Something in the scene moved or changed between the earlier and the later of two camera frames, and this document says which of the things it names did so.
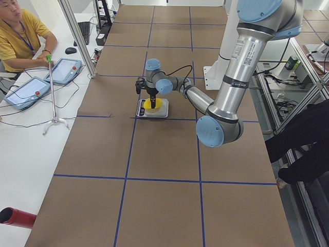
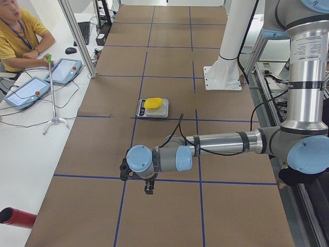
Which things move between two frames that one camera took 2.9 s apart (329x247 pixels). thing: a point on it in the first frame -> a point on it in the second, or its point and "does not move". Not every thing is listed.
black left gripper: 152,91 -> 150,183
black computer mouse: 70,50 does not move
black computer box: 101,39 does not move
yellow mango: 147,103 does not move
